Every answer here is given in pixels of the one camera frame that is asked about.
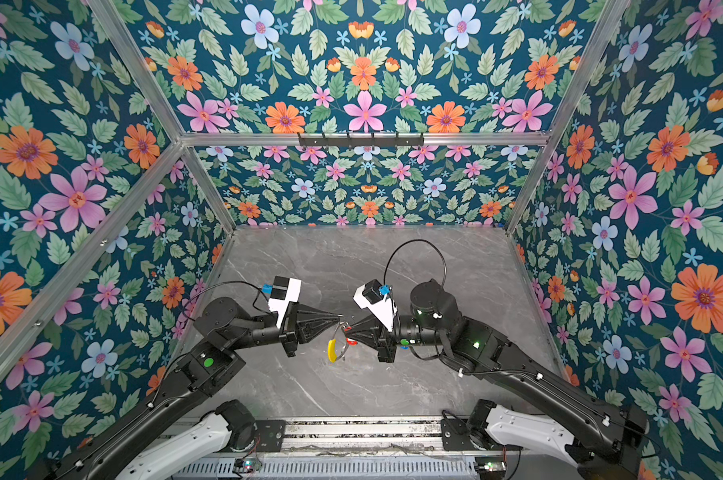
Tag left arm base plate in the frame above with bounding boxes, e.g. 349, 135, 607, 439
232, 420, 287, 454

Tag right camera cable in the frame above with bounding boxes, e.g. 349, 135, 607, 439
382, 238, 449, 289

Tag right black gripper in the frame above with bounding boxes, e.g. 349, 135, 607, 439
344, 313, 449, 365

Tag right small circuit board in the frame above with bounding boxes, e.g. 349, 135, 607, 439
475, 458, 507, 480

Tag left small circuit board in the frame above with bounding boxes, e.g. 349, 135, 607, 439
233, 458, 262, 475

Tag camera cable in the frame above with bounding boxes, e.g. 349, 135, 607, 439
180, 280, 272, 319
382, 238, 449, 289

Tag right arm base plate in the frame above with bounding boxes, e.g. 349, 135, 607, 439
441, 416, 479, 452

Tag yellow capped key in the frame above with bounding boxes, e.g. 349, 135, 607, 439
327, 339, 337, 363

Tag aluminium front rail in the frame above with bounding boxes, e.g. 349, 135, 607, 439
150, 415, 579, 460

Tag black hook rail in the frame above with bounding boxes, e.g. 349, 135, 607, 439
297, 133, 425, 148

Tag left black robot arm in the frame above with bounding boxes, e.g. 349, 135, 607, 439
27, 297, 341, 479

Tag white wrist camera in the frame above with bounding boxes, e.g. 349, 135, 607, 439
353, 279, 399, 332
262, 276, 302, 327

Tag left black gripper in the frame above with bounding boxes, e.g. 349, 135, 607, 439
226, 295, 340, 359

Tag silver keyring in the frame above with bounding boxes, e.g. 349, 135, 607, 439
329, 321, 349, 363

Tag small circuit board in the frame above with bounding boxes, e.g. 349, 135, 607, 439
475, 458, 507, 480
233, 458, 262, 475

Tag left camera cable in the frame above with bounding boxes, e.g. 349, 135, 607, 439
180, 280, 272, 319

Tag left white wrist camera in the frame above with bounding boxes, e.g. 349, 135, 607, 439
262, 276, 302, 327

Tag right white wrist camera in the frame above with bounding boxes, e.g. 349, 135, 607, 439
353, 279, 399, 332

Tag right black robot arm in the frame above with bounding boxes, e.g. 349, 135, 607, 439
346, 280, 649, 479

